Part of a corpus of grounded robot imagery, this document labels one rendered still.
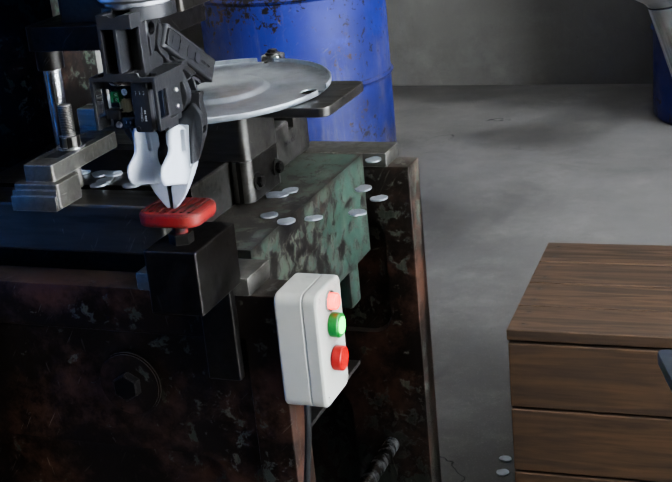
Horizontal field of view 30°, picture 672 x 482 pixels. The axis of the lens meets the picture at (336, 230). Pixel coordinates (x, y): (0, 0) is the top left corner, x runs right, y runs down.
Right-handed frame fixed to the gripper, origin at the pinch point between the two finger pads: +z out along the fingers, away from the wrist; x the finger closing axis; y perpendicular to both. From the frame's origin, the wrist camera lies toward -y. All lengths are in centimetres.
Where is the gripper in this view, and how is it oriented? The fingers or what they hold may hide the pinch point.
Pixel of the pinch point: (175, 193)
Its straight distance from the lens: 129.3
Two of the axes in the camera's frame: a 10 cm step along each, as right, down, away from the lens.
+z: 0.9, 9.4, 3.3
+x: 9.3, 0.4, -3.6
